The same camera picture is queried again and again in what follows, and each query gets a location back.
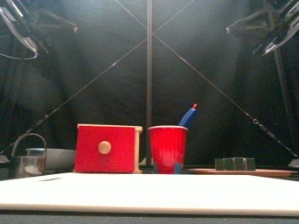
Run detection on green toy sushi roll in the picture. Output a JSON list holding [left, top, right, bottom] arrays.
[[214, 157, 258, 172]]

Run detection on brown wooden plate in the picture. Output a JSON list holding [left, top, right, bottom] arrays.
[[189, 167, 299, 178]]

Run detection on white cutting board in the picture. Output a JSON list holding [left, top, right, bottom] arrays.
[[0, 171, 299, 217]]

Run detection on grey bowl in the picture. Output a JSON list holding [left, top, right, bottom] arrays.
[[24, 147, 78, 172]]

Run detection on red wooden box with knob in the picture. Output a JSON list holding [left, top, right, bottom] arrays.
[[74, 123, 144, 174]]

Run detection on red plastic cup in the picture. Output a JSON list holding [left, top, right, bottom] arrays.
[[147, 125, 190, 175]]

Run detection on grey cable loop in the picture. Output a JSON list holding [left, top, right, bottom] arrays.
[[0, 49, 40, 61]]

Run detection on diagonal brace wire with turnbuckle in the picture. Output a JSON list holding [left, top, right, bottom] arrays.
[[114, 0, 299, 160], [0, 0, 197, 155]]

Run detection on vertical metal frame pole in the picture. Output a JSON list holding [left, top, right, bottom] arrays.
[[139, 0, 155, 167]]

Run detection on blue handled toy knife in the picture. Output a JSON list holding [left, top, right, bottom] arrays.
[[178, 103, 199, 129]]

